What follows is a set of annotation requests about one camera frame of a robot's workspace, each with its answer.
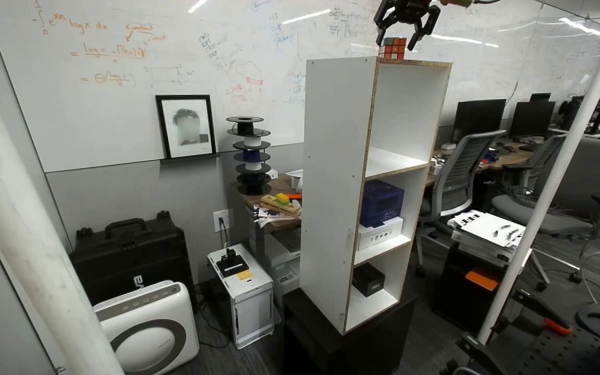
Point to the dark blue box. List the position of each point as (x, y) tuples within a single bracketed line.
[(381, 200)]

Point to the black device on tower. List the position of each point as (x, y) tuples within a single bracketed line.
[(232, 263)]

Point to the white wall outlet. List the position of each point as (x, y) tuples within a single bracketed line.
[(221, 221)]

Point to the empty grey filament spool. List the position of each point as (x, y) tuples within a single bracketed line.
[(245, 126)]

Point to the wooden side table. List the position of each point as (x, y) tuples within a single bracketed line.
[(279, 210)]

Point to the black computer monitor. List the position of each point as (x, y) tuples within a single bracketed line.
[(530, 117), (480, 117)]

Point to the white wooden shelf unit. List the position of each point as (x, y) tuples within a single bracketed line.
[(334, 189)]

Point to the large whiteboard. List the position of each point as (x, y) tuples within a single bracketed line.
[(104, 69)]

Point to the rubik's cube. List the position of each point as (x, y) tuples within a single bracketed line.
[(393, 51)]

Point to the black hard carrying case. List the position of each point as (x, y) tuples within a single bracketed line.
[(129, 253)]

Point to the white cup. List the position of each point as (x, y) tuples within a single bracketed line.
[(294, 177)]

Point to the thin white pole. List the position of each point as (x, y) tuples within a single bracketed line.
[(557, 168)]

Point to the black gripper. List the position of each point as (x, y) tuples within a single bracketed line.
[(406, 9)]

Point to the yellow sticky note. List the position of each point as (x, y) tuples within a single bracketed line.
[(245, 275)]

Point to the white panel with holes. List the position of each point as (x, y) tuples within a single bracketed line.
[(488, 228)]

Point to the yellow object on table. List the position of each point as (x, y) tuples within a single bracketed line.
[(282, 199)]

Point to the grey mesh office chair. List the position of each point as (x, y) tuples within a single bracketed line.
[(464, 168)]

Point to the white air purifier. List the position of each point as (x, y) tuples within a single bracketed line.
[(140, 326)]

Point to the thick white pole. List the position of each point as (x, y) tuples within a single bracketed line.
[(29, 242)]

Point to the white cardboard box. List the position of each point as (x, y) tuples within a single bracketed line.
[(379, 234)]

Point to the small black box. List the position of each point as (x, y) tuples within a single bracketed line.
[(368, 280)]

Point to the black filament spool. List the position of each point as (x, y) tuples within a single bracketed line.
[(252, 181)]

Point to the framed portrait picture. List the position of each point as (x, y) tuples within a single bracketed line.
[(187, 126)]

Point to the black stand under shelf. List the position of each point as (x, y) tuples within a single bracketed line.
[(328, 346)]

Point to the grey padded office chair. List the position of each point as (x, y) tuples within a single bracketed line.
[(588, 179)]

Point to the white computer tower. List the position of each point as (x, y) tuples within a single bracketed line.
[(249, 305)]

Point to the blue filament spool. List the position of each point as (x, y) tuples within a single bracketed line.
[(252, 150)]

